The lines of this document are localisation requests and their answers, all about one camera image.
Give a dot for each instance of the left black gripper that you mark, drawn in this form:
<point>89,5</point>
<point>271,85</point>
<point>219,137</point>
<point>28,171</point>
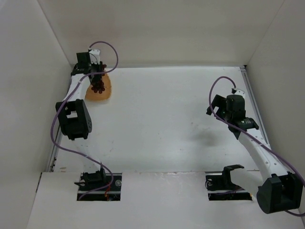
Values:
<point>96,78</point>

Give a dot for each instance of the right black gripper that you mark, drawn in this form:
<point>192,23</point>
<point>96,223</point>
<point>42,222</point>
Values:
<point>215,105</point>

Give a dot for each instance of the dark red fake grapes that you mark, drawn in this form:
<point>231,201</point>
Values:
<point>98,87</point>

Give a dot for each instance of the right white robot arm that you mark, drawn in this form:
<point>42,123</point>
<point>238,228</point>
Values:
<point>278,189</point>

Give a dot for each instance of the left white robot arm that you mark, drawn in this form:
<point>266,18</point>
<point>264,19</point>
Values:
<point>88,81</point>

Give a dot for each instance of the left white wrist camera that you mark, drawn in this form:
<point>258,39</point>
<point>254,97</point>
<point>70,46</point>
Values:
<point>94,56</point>

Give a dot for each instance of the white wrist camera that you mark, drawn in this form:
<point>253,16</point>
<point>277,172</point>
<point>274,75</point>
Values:
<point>237,91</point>
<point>94,56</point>

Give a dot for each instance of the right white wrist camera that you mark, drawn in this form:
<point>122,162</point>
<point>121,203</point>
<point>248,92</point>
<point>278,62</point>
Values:
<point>237,91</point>

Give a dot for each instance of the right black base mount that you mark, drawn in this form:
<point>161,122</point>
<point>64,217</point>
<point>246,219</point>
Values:
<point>219,191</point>

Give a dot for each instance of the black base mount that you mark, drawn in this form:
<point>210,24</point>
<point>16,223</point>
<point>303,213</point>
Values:
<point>114,186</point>
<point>219,191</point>

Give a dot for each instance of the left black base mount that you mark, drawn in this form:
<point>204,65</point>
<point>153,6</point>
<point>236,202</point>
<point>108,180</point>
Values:
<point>114,186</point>

